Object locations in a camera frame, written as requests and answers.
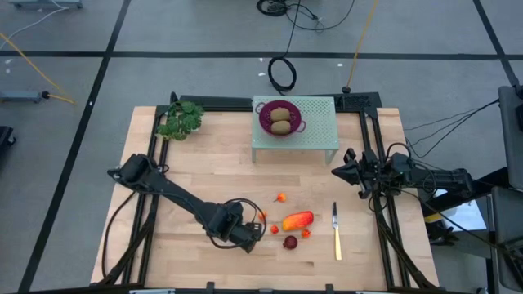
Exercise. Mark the dark red plum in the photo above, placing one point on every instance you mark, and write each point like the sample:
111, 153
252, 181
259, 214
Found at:
290, 242

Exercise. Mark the black floor object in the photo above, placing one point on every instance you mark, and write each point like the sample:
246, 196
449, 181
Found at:
5, 136

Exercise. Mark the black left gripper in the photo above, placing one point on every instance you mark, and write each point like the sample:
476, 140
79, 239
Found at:
247, 234

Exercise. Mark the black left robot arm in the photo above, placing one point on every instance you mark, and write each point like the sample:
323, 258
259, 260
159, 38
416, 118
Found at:
171, 190

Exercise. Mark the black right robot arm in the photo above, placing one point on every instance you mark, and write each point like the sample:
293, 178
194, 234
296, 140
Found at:
441, 177

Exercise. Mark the grey floor base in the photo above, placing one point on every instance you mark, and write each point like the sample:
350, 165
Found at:
20, 96
45, 4

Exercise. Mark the small red wrinkled fruit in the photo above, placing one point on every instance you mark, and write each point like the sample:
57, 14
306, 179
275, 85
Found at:
274, 229

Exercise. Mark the grey equipment cart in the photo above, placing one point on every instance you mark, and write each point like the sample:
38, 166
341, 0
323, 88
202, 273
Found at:
508, 220

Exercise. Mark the brown kiwi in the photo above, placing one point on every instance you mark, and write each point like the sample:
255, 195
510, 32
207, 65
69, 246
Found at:
280, 114
280, 128

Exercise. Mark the orange red mango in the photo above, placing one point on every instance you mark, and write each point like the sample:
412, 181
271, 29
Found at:
298, 221

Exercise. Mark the small orange pear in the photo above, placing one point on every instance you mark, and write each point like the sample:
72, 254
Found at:
281, 198
264, 215
306, 233

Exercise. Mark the black metal rig frame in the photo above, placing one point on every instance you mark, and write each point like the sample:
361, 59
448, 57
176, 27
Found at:
220, 102

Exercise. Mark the pale green perforated shelf riser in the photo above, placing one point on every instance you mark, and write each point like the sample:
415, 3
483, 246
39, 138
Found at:
318, 130

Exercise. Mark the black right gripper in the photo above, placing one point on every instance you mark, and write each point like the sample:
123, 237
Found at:
365, 172

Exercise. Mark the green plant in white pot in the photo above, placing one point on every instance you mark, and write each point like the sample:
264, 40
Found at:
180, 120

